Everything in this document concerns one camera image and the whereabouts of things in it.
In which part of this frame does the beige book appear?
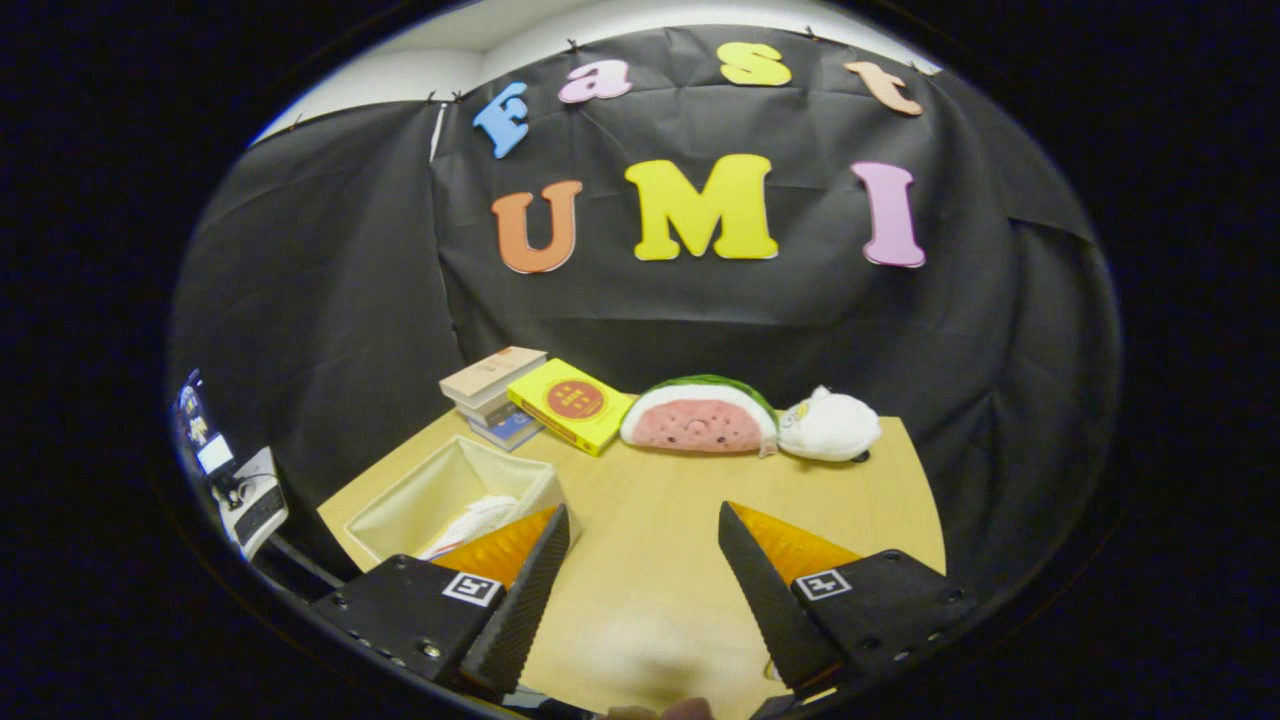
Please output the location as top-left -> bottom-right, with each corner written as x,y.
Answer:
439,346 -> 549,407

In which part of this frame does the white fabric storage box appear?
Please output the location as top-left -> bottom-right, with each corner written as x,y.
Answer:
343,433 -> 582,564

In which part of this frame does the white plush toy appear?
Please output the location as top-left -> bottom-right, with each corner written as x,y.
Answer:
777,386 -> 884,463

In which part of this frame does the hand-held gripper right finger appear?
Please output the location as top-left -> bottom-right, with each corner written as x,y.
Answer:
717,500 -> 979,693

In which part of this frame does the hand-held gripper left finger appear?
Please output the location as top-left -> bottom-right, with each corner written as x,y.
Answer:
312,503 -> 571,698

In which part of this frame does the white side desk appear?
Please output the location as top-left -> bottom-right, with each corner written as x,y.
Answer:
214,445 -> 292,562

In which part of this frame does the computer monitor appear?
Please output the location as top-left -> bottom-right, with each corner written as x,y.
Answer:
175,369 -> 237,482

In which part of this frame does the blue book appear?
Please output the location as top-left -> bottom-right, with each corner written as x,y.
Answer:
468,408 -> 547,452

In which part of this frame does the black backdrop cloth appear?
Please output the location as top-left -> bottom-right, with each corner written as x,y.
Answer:
168,25 -> 1121,601

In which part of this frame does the black keyboard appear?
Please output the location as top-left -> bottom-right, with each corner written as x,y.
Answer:
232,483 -> 290,547

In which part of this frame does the grey book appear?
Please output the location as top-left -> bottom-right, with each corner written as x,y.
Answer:
455,392 -> 523,428

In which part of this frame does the yellow book with red circle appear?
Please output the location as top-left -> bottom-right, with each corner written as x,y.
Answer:
507,358 -> 639,458

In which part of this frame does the watermelon slice plush toy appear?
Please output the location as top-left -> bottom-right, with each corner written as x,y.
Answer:
619,375 -> 780,457

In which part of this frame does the white shoe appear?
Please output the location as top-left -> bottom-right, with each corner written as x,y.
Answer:
420,494 -> 522,561

